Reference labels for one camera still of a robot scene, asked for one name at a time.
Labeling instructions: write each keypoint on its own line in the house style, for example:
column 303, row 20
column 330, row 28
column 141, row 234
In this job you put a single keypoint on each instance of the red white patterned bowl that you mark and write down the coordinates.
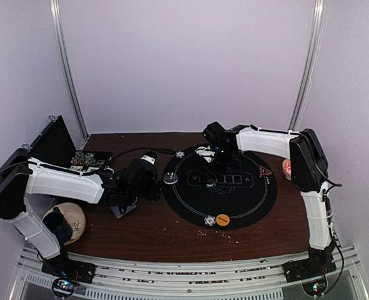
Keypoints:
column 286, row 169

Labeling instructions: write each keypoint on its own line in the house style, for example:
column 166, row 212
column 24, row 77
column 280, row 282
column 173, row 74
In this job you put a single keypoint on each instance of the clear acrylic dealer button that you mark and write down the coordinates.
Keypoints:
column 170, row 178

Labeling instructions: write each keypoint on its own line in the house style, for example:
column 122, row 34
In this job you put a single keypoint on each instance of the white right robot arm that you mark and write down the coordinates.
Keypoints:
column 309, row 165

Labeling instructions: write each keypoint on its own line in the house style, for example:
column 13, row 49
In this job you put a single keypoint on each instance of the round black poker mat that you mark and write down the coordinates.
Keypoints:
column 240, row 193

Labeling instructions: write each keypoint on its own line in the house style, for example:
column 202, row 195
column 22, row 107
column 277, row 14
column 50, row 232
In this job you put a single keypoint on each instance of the yellow big blind button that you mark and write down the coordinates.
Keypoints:
column 222, row 220

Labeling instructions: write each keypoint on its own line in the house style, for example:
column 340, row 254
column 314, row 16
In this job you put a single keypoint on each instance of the aluminium frame post left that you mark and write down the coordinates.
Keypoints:
column 66, row 67

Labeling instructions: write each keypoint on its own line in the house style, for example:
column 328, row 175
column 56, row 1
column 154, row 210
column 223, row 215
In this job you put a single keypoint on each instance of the red triangular all-in marker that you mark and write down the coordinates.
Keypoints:
column 264, row 171

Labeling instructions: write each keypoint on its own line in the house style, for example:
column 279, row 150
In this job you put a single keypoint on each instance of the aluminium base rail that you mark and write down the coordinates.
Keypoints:
column 262, row 278

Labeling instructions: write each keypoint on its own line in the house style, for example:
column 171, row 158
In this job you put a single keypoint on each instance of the blue cream 10 chip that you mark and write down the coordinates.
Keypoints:
column 180, row 154
column 209, row 220

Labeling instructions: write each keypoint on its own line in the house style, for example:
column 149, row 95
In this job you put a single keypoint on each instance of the aluminium frame post right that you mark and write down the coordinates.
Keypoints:
column 310, row 61

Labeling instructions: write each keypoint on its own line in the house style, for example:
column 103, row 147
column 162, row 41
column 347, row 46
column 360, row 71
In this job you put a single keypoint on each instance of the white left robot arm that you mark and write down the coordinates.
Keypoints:
column 22, row 175

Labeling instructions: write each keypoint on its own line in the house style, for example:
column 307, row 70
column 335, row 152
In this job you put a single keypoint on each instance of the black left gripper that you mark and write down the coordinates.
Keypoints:
column 155, row 191

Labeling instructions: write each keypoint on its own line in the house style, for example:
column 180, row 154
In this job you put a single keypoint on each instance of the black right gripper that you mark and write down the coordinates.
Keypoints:
column 204, row 174

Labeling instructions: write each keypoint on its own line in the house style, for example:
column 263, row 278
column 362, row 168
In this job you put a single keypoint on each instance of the dark blue mug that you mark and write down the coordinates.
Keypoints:
column 58, row 225

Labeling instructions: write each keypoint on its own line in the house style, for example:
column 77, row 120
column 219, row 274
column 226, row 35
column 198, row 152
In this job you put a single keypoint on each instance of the black poker set case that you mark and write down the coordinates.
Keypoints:
column 55, row 146

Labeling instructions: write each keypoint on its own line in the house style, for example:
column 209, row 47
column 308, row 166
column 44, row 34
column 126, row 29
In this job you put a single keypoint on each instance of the beige patterned plate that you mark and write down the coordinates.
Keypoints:
column 75, row 217

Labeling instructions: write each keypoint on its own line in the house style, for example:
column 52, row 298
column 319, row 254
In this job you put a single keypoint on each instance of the aluminium frame post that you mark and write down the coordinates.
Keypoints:
column 310, row 61
column 66, row 67

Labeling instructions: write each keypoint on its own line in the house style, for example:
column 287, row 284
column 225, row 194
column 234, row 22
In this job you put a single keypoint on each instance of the chips row in case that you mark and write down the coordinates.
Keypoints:
column 84, row 158

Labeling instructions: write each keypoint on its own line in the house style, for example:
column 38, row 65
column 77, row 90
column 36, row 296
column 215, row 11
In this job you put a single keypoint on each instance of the blue playing card deck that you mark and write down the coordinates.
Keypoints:
column 119, row 212

